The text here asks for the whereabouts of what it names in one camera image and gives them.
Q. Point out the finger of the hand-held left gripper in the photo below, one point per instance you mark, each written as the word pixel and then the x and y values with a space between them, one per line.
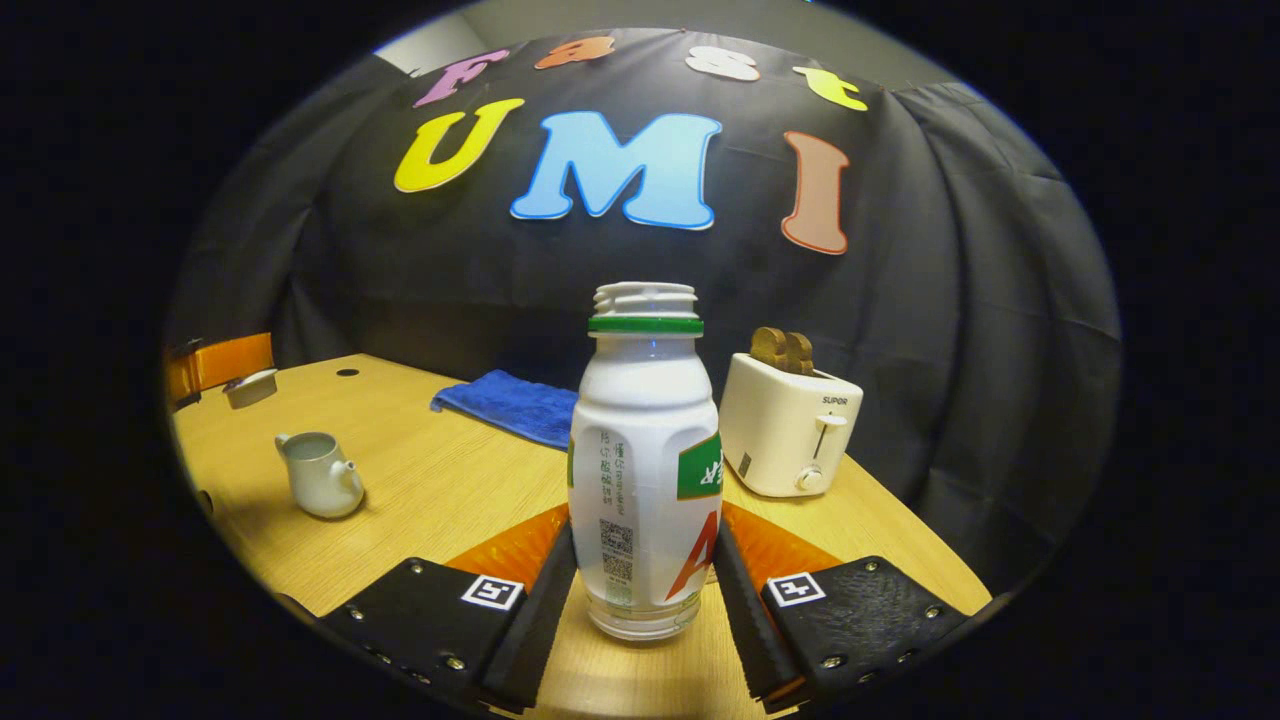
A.
pixel 235 360

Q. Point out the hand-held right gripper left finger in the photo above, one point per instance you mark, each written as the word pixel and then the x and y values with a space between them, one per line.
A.
pixel 535 630

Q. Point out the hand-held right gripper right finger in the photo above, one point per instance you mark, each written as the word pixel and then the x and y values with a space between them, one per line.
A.
pixel 745 630

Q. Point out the white blue-patterned teacup lid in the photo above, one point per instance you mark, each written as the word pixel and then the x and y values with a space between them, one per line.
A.
pixel 250 390

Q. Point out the white teacup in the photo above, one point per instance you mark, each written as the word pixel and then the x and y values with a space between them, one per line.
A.
pixel 320 480

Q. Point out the white water bottle green label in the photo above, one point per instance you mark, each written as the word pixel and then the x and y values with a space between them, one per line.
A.
pixel 640 450

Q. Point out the white toaster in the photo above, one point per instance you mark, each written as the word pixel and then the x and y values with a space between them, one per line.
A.
pixel 780 430

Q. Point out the blue towel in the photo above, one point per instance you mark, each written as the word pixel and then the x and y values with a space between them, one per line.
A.
pixel 510 405

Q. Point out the brown bread slice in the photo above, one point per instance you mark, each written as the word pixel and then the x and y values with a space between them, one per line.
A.
pixel 768 348
pixel 802 355

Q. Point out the black backdrop cloth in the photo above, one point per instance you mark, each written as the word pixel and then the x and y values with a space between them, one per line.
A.
pixel 950 300

